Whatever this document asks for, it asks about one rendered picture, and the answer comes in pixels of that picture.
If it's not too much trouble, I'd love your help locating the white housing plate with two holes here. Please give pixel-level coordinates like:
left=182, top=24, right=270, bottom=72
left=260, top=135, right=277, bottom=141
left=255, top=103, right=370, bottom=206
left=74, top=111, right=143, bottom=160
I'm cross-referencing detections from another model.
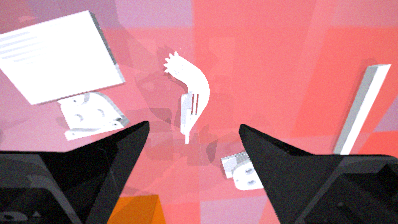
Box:
left=231, top=159, right=263, bottom=190

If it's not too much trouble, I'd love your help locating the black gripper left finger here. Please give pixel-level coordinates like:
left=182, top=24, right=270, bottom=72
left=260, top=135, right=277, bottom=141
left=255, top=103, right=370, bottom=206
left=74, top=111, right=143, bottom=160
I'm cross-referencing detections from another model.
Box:
left=0, top=121, right=150, bottom=224

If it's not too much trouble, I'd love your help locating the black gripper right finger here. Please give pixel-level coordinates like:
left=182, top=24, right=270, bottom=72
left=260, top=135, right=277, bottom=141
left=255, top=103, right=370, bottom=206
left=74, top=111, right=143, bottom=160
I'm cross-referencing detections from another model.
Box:
left=239, top=124, right=398, bottom=224

